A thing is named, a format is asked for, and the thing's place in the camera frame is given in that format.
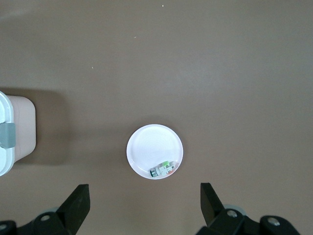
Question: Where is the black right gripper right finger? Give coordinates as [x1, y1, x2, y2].
[197, 182, 261, 235]

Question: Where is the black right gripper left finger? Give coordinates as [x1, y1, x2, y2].
[30, 184, 91, 235]

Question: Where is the pink round plate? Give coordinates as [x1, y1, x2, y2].
[126, 124, 184, 181]

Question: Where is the white lidded storage box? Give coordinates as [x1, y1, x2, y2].
[0, 90, 37, 177]

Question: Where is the grey box latch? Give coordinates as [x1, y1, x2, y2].
[0, 123, 15, 149]

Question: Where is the green push button switch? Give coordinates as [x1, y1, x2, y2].
[149, 160, 177, 178]

